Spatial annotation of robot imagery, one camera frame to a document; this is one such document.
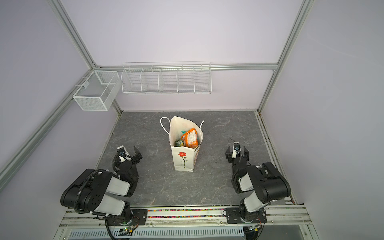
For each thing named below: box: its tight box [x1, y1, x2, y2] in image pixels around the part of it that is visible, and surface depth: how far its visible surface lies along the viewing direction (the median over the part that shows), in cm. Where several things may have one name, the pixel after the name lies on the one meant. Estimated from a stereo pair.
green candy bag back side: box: [174, 138, 184, 147], surface depth 84 cm
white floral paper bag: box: [160, 116, 205, 172], surface depth 80 cm
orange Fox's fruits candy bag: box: [181, 128, 198, 149], surface depth 84 cm
